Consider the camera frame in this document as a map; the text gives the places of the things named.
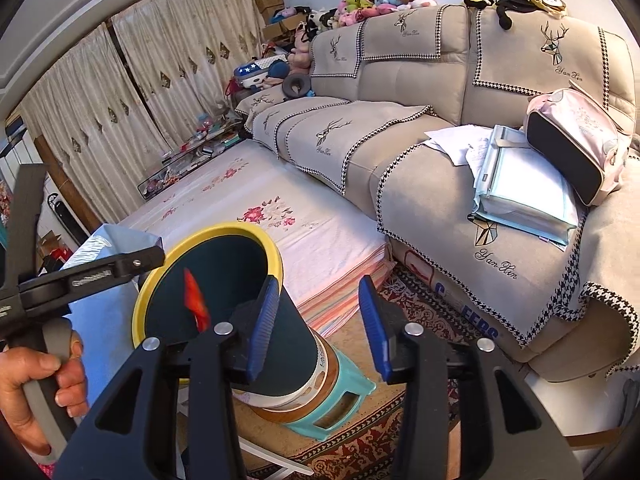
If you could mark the pink black bag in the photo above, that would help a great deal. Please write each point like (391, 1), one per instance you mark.
(580, 139)

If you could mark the beige patterned curtains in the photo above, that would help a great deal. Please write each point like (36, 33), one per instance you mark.
(132, 90)

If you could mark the patterned red carpet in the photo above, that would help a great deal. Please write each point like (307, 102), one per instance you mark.
(364, 447)

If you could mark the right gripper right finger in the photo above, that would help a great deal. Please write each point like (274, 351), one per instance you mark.
(505, 432)

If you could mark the cardboard boxes stack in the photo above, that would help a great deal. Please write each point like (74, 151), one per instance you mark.
(280, 20)

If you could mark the yellow lion plush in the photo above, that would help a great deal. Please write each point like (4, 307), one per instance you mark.
(556, 8)

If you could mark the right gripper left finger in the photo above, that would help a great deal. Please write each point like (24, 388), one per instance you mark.
(130, 432)

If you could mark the black plush toy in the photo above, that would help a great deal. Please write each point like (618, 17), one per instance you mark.
(503, 7)

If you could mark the yellow rimmed dark trash bin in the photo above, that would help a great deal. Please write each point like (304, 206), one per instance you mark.
(306, 384)

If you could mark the beige sectional sofa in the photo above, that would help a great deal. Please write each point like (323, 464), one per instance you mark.
(384, 93)

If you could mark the low shelf with clutter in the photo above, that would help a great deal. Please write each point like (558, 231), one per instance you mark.
(188, 158)

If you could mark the black neck pillow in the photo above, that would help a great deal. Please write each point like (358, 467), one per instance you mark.
(296, 85)

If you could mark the pile of plush toys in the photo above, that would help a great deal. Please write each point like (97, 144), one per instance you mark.
(360, 7)

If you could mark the red wrapper in bin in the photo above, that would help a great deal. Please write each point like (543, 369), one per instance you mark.
(195, 303)

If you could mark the light blue document folder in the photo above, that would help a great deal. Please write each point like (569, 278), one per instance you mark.
(517, 187)

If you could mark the white papers on sofa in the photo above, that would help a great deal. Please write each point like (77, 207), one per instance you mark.
(464, 145)

